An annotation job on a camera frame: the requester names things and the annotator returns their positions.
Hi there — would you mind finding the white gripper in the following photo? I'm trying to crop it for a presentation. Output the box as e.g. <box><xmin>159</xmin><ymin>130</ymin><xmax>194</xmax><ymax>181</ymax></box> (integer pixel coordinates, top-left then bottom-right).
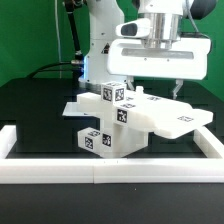
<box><xmin>107</xmin><ymin>38</ymin><xmax>211</xmax><ymax>100</ymax></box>

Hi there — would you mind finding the white chair back frame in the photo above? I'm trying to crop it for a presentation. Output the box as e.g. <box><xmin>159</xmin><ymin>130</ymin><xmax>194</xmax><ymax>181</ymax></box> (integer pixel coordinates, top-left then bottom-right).
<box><xmin>77</xmin><ymin>90</ymin><xmax>213</xmax><ymax>139</ymax></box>

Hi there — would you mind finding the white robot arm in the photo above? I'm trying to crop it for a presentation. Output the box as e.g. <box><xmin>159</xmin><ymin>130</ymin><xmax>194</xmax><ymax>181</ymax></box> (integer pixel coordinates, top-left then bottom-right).
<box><xmin>79</xmin><ymin>0</ymin><xmax>218</xmax><ymax>93</ymax></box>

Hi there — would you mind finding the white marker sheet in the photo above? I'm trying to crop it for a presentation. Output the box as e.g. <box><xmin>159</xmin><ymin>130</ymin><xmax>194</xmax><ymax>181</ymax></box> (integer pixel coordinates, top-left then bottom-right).
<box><xmin>62</xmin><ymin>102</ymin><xmax>87</xmax><ymax>117</ymax></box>

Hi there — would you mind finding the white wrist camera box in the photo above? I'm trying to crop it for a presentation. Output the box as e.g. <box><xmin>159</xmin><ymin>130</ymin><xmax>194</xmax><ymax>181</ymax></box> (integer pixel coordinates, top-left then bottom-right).
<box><xmin>115</xmin><ymin>18</ymin><xmax>151</xmax><ymax>38</ymax></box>

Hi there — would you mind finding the black cable bundle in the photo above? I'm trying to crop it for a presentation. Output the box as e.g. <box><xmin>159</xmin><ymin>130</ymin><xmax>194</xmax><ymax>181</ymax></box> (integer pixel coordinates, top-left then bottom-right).
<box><xmin>25</xmin><ymin>0</ymin><xmax>84</xmax><ymax>80</ymax></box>

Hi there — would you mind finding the white U-shaped fence frame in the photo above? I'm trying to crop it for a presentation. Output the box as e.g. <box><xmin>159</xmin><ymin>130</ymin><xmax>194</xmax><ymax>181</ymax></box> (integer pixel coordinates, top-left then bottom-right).
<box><xmin>0</xmin><ymin>125</ymin><xmax>224</xmax><ymax>184</ymax></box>

